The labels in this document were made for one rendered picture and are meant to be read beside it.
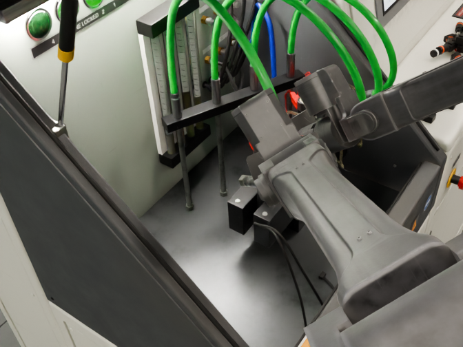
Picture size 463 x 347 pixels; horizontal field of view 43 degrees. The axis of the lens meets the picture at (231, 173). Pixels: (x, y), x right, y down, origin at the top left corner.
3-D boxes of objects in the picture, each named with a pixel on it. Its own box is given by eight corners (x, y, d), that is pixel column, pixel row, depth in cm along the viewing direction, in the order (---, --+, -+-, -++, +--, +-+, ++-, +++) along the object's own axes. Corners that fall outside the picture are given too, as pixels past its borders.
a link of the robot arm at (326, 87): (379, 131, 82) (404, 114, 88) (343, 55, 81) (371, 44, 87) (313, 157, 90) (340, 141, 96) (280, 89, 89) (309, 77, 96)
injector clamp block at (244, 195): (269, 270, 124) (269, 220, 113) (230, 249, 128) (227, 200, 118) (344, 175, 143) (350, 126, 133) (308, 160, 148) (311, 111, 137)
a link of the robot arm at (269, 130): (270, 210, 63) (340, 166, 62) (212, 118, 62) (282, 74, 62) (267, 199, 75) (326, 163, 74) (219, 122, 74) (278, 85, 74)
